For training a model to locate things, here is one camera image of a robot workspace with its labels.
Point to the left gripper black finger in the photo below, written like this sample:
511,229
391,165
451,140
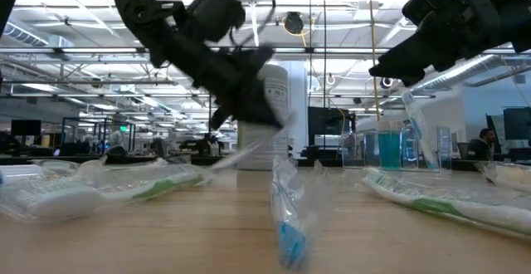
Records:
219,118
259,104

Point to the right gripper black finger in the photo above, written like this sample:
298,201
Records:
408,64

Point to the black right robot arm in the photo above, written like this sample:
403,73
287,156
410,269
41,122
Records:
520,0

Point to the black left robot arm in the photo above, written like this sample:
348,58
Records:
137,4

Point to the white building column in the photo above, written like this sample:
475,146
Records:
298,108

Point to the white wipes canister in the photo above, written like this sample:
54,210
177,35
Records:
265,149

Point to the black screen on stand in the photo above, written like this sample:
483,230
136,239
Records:
325,122

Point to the clear acrylic organizer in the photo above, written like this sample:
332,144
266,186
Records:
357,149

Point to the person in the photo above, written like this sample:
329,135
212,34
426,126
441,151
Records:
481,147

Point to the desk monitor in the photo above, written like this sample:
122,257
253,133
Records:
25,128

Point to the silver ceiling duct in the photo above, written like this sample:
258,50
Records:
456,72

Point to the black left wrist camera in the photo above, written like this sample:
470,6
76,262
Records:
215,12

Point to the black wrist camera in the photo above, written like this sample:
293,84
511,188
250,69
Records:
215,12
427,2

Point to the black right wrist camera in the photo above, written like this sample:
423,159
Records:
427,2

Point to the black table frame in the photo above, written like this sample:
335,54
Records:
124,160

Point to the black wall monitor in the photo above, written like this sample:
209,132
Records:
517,124

